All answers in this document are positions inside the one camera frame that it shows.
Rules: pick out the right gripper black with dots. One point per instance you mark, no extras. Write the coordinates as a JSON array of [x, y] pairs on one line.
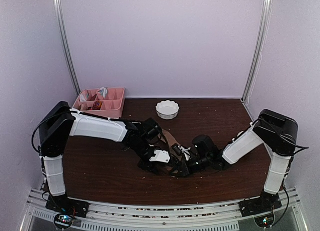
[[185, 171]]

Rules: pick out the aluminium frame post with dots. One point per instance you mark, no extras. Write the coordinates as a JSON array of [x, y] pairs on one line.
[[65, 45], [262, 32]]

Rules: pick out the tan ribbed sock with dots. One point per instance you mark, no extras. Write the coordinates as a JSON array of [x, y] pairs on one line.
[[167, 140]]

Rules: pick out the pink divided organizer tray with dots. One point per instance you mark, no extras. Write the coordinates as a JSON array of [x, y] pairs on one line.
[[112, 106]]

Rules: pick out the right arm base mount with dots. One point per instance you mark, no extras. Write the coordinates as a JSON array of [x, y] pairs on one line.
[[261, 208]]

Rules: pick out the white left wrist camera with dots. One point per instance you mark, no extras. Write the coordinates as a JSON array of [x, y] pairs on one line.
[[160, 156]]

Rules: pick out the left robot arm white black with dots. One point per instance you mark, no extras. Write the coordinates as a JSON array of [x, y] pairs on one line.
[[63, 122]]

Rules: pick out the right aluminium frame post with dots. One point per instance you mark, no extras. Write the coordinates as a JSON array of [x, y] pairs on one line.
[[262, 32]]

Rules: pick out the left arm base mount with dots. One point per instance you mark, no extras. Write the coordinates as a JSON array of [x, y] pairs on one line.
[[68, 210]]

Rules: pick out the pink packet in tray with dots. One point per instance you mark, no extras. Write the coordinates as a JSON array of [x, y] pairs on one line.
[[84, 96]]

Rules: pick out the left aluminium frame post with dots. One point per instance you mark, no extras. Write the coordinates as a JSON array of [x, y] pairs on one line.
[[65, 45]]

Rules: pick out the white fluted bowl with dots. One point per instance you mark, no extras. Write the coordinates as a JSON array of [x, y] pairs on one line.
[[167, 109]]

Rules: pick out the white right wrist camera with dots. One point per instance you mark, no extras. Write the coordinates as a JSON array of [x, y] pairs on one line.
[[182, 151]]

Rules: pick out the red item in tray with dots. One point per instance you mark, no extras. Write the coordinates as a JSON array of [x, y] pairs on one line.
[[97, 105]]

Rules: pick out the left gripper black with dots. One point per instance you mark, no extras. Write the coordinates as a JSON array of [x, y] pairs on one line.
[[150, 167]]

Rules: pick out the aluminium front rail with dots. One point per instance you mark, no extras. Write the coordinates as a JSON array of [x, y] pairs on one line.
[[218, 216]]

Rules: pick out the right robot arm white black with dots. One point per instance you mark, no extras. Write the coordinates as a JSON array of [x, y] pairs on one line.
[[273, 130]]

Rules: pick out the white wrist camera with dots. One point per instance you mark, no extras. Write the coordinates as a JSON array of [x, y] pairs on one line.
[[160, 156], [182, 151]]

